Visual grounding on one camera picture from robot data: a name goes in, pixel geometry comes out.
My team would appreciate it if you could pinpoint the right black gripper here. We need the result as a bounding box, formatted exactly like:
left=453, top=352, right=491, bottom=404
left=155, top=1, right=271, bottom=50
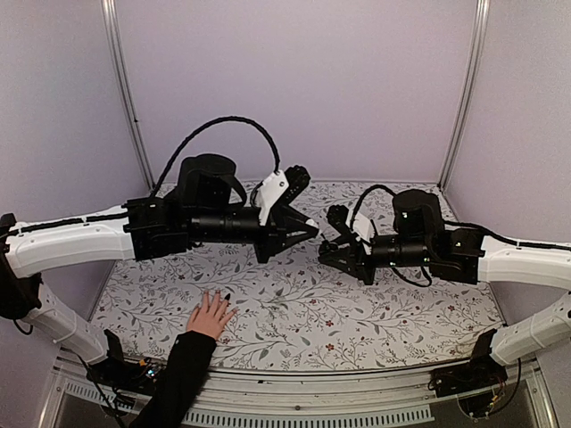
left=318, top=235, right=432, bottom=287

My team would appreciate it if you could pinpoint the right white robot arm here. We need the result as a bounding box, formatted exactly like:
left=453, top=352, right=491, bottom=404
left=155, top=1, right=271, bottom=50
left=319, top=185, right=570, bottom=389

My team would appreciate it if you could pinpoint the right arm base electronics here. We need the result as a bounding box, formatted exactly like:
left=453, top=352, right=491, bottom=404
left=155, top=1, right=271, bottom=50
left=427, top=329, right=522, bottom=421

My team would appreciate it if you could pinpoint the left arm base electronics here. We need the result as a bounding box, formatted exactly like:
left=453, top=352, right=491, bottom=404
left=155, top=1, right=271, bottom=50
left=84, top=329, right=161, bottom=420

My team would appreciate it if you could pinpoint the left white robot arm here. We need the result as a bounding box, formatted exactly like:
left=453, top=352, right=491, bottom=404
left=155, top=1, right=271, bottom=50
left=1, top=153, right=319, bottom=387

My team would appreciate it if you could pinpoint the black sleeved forearm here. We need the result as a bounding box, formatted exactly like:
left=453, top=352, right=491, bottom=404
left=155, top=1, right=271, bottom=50
left=129, top=331, right=216, bottom=428

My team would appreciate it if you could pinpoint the person's bare hand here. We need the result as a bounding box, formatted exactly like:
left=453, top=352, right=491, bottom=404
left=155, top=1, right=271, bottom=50
left=186, top=291, right=237, bottom=341

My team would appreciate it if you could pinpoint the floral patterned table mat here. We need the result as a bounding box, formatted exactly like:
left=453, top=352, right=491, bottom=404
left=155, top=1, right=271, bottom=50
left=91, top=180, right=508, bottom=374

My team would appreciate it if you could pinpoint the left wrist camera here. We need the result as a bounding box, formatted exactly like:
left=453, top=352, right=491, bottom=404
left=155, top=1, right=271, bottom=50
left=251, top=165, right=310, bottom=226

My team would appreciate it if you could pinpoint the right black cable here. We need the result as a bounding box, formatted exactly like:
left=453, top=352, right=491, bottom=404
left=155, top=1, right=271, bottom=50
left=350, top=183, right=434, bottom=289

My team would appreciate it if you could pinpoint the left black braided cable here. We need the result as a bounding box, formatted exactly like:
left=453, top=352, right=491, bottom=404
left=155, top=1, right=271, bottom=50
left=149, top=115, right=283, bottom=197

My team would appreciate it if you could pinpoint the metal table front rail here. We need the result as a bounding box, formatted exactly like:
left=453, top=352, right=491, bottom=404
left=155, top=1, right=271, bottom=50
left=37, top=347, right=559, bottom=428

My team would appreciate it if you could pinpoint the right aluminium frame post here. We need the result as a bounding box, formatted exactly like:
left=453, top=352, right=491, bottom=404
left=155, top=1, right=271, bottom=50
left=438, top=0, right=491, bottom=193

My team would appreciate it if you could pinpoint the aluminium frame post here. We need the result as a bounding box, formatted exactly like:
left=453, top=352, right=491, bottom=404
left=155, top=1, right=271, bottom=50
left=438, top=0, right=491, bottom=193
left=101, top=0, right=155, bottom=190

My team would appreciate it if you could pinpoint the left aluminium frame post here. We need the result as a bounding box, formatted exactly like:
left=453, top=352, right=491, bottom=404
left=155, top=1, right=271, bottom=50
left=101, top=0, right=155, bottom=190

